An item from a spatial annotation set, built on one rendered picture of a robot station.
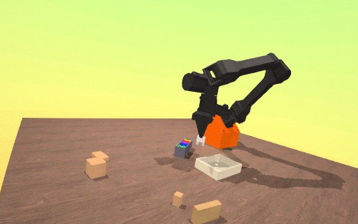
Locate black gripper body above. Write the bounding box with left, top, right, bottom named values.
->
left=191, top=93, right=217, bottom=123

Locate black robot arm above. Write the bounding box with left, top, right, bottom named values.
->
left=182, top=53, right=292, bottom=128

